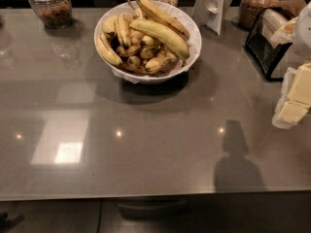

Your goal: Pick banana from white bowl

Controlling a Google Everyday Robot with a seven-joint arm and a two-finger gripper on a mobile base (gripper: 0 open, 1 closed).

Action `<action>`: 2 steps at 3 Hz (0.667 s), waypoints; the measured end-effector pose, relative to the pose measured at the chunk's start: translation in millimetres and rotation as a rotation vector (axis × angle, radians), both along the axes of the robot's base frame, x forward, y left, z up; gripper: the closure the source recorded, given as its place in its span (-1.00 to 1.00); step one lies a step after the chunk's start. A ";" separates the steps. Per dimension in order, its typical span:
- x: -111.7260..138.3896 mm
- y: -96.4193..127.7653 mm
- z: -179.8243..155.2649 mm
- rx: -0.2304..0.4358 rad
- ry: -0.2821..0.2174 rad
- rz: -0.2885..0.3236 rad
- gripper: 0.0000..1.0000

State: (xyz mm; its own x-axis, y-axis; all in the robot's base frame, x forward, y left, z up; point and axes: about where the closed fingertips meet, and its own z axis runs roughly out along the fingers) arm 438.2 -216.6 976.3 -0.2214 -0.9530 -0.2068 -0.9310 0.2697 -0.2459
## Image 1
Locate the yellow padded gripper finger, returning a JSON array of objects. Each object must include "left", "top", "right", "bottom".
[
  {"left": 272, "top": 63, "right": 311, "bottom": 129},
  {"left": 270, "top": 17, "right": 297, "bottom": 46}
]

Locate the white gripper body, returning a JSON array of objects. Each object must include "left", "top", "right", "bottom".
[{"left": 294, "top": 2, "right": 311, "bottom": 57}]

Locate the white bowl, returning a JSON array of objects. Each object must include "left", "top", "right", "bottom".
[{"left": 94, "top": 2, "right": 202, "bottom": 84}]

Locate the large front banana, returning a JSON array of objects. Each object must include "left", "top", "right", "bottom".
[{"left": 129, "top": 19, "right": 190, "bottom": 61}]

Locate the large banana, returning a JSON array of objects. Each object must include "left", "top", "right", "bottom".
[
  {"left": 136, "top": 0, "right": 190, "bottom": 40},
  {"left": 129, "top": 19, "right": 190, "bottom": 61}
]

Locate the small bottom banana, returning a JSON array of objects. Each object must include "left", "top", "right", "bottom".
[{"left": 144, "top": 54, "right": 169, "bottom": 74}]

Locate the large top banana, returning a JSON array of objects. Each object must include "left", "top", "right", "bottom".
[{"left": 136, "top": 0, "right": 190, "bottom": 40}]

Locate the upright left banana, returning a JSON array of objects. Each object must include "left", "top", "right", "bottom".
[{"left": 115, "top": 13, "right": 133, "bottom": 49}]

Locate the small back-left banana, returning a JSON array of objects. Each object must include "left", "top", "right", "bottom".
[{"left": 102, "top": 16, "right": 117, "bottom": 38}]

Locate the left edge banana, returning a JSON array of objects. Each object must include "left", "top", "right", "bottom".
[{"left": 96, "top": 33, "right": 122, "bottom": 66}]

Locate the right glass cereal jar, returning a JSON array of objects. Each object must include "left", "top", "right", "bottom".
[{"left": 239, "top": 0, "right": 280, "bottom": 30}]

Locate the white sign stand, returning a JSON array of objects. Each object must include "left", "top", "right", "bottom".
[{"left": 191, "top": 0, "right": 239, "bottom": 35}]

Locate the left glass cereal jar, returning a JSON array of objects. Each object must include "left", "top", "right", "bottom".
[{"left": 28, "top": 0, "right": 72, "bottom": 29}]

